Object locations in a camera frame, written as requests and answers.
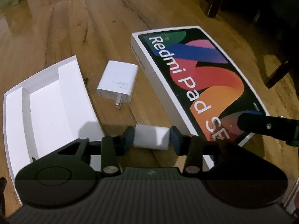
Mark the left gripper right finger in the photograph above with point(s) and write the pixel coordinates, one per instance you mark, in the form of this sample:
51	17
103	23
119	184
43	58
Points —
190	146

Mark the dark wooden chair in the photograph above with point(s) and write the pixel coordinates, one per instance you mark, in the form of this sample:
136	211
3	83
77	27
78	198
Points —
276	21

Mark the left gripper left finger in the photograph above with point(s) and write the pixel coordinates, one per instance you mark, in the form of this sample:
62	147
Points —
113	147

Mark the white box tray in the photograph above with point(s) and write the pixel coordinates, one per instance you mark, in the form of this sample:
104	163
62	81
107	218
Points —
48	119

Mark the white charger with prongs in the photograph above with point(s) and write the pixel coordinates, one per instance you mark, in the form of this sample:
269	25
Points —
118	81

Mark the small white cable box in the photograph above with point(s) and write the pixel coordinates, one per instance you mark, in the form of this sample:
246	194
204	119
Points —
151	137

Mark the Redmi Pad SE box lid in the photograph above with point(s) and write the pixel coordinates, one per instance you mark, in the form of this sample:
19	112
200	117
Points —
201	89

